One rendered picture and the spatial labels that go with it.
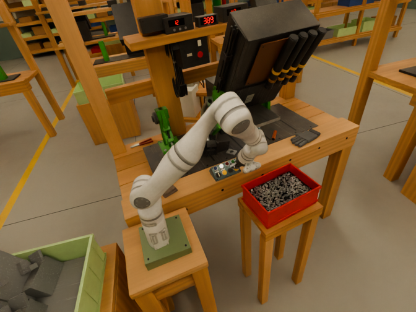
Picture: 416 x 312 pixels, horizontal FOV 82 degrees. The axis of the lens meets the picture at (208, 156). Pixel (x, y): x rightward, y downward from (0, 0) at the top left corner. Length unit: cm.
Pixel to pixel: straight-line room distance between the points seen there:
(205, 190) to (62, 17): 107
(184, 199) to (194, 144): 57
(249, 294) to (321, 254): 63
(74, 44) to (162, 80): 48
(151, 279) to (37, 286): 43
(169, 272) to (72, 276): 41
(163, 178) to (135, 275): 48
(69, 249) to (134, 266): 29
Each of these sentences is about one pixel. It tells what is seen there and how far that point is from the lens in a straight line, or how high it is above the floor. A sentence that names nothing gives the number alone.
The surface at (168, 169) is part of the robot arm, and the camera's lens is 75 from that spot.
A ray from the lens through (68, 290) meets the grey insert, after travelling 121.
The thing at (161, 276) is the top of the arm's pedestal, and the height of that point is 85.
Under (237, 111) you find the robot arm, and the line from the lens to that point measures 64.
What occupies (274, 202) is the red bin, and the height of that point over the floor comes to 89.
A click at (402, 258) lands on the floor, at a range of 232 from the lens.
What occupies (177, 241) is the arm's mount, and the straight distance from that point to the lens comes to 107.
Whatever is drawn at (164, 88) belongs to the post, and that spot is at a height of 124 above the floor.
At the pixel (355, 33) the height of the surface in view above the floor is 27.
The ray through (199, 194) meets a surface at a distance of 125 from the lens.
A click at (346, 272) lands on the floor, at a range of 210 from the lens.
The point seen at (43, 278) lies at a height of 90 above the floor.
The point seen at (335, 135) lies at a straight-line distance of 166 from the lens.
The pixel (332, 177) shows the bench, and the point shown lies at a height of 48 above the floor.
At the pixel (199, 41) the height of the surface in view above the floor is 148.
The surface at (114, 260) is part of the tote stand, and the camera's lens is 125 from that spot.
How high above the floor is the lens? 177
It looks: 37 degrees down
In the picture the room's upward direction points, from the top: 8 degrees counter-clockwise
